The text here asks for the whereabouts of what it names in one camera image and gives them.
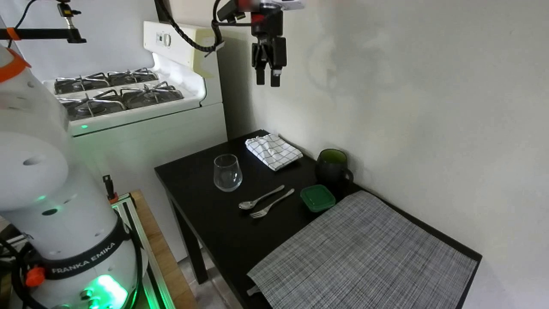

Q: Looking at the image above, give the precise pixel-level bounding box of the white checked dish cloth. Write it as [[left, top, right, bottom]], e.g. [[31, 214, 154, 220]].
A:
[[244, 133, 305, 174]]

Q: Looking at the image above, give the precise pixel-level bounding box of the white gas stove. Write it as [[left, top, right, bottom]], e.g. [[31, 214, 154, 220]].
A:
[[43, 20, 230, 265]]

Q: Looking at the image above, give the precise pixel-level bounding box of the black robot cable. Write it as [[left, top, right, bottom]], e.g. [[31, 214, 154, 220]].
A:
[[153, 0, 226, 57]]

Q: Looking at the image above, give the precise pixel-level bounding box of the aluminium base frame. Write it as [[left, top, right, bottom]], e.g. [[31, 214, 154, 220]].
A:
[[110, 193, 177, 309]]

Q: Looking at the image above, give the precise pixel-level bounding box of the orange connector cap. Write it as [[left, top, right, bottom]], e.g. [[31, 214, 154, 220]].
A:
[[24, 265, 48, 291]]

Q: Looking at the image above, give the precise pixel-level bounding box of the dark green mug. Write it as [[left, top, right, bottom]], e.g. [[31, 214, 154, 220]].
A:
[[316, 148, 355, 195]]

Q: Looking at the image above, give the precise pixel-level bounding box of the wooden board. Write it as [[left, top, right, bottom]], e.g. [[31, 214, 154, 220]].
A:
[[129, 191, 199, 309]]

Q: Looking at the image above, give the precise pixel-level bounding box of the grey woven placemat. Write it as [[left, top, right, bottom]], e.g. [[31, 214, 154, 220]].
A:
[[245, 190, 480, 309]]

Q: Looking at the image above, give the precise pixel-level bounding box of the silver metal fork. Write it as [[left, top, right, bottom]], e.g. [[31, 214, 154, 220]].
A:
[[249, 188, 297, 222]]

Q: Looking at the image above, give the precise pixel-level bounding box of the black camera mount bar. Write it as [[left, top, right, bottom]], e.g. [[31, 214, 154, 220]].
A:
[[0, 0, 89, 45]]

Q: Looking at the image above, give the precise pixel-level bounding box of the silver metal spoon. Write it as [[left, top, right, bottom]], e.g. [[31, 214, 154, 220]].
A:
[[237, 184, 286, 214]]

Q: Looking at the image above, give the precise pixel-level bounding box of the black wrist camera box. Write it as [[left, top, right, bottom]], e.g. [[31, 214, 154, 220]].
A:
[[214, 0, 256, 26]]

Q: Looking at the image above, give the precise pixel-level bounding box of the small black orange clamp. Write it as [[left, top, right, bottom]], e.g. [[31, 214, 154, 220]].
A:
[[101, 174, 120, 207]]

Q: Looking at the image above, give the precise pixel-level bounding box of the clear glass cup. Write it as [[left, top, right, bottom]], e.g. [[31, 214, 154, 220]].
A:
[[211, 154, 244, 195]]

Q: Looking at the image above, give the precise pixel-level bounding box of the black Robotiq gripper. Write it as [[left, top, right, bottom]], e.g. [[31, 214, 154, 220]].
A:
[[250, 6, 288, 90]]

